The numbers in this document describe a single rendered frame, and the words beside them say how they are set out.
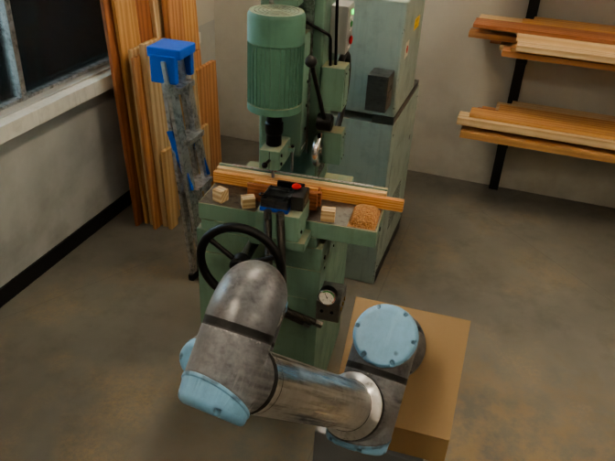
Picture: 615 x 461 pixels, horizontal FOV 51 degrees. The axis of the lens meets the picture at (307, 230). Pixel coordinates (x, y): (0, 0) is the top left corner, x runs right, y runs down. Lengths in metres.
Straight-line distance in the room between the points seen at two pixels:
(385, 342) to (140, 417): 1.40
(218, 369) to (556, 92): 3.59
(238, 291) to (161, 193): 2.72
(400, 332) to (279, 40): 0.93
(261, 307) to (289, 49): 1.13
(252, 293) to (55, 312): 2.31
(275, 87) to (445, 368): 0.96
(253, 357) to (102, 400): 1.81
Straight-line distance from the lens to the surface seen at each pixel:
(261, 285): 1.01
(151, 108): 3.50
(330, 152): 2.28
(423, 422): 1.76
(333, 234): 2.06
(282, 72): 1.99
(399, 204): 2.14
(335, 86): 2.21
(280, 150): 2.12
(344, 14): 2.25
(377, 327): 1.50
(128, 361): 2.90
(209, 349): 0.99
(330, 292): 2.10
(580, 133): 3.94
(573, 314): 3.47
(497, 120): 3.92
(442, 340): 1.77
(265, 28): 1.95
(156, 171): 3.64
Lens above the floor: 1.93
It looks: 31 degrees down
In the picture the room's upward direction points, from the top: 3 degrees clockwise
